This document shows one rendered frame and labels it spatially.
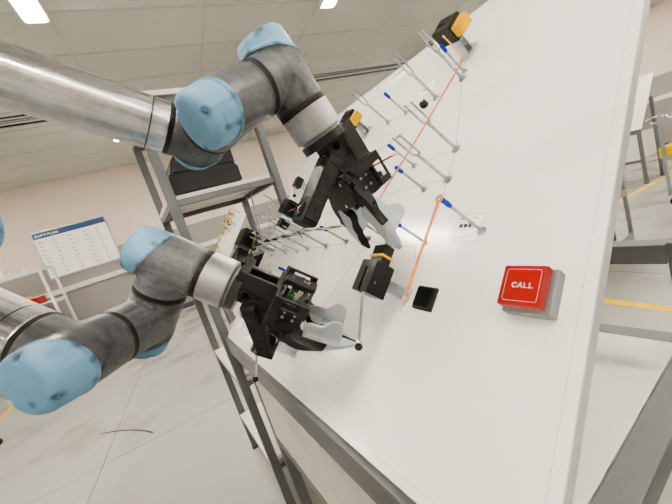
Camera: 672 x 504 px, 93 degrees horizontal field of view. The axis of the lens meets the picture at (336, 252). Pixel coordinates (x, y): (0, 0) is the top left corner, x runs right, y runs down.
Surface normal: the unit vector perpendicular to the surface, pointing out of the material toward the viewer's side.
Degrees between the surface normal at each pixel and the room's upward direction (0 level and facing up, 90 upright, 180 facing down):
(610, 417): 0
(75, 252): 90
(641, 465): 0
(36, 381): 90
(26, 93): 129
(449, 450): 45
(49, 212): 90
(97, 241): 90
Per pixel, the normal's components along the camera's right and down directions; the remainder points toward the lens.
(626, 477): -0.30, -0.94
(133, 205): 0.41, 0.01
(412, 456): -0.78, -0.42
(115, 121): 0.39, 0.65
